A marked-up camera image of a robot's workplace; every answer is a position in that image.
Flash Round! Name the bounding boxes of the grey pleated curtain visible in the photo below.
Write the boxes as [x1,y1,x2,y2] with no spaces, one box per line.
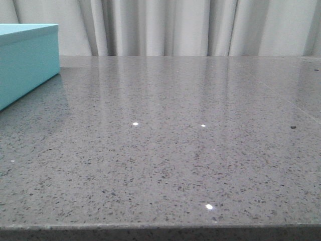
[1,0,320,56]

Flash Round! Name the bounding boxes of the light blue storage box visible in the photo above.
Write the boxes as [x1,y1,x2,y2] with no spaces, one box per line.
[1,24,60,109]

